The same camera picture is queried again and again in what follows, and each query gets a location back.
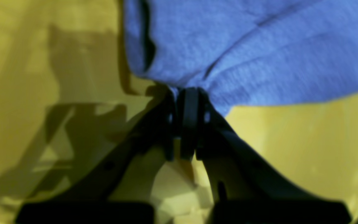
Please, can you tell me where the yellow table cloth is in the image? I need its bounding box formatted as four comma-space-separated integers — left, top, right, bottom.
0, 0, 358, 224

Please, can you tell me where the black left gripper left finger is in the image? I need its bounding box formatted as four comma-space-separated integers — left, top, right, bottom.
15, 93, 176, 224

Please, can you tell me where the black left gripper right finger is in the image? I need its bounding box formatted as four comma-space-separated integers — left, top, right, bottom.
178, 88, 352, 224

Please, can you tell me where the grey t-shirt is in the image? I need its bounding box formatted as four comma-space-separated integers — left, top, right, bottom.
123, 0, 358, 115

